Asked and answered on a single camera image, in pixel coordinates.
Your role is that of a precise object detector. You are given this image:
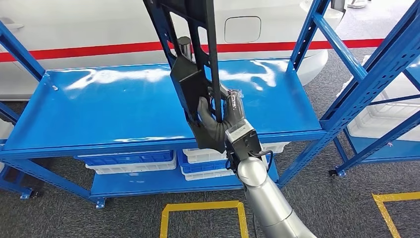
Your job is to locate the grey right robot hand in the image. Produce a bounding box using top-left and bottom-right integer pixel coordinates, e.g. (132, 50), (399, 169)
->
(197, 83), (247, 140)

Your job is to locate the long black plastic car part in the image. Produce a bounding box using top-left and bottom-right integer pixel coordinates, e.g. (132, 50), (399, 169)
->
(143, 0), (230, 134)

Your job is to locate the blue plastic bin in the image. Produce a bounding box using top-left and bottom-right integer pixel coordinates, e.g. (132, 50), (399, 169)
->
(74, 150), (174, 167)
(176, 150), (273, 175)

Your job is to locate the black topped chrome stanchion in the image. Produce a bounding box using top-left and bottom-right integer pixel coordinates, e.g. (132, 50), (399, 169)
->
(177, 36), (193, 61)

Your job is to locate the white car with red stripe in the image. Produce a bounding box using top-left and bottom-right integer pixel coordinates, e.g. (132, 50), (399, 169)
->
(0, 0), (347, 101)

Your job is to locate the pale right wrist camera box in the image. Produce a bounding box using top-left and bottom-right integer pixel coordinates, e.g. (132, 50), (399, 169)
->
(224, 119), (262, 157)

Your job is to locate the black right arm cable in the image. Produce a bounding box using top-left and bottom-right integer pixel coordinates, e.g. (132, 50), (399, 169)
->
(249, 149), (274, 172)

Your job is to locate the chrome stanchion post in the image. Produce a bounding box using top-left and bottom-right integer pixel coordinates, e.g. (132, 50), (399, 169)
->
(329, 0), (369, 14)

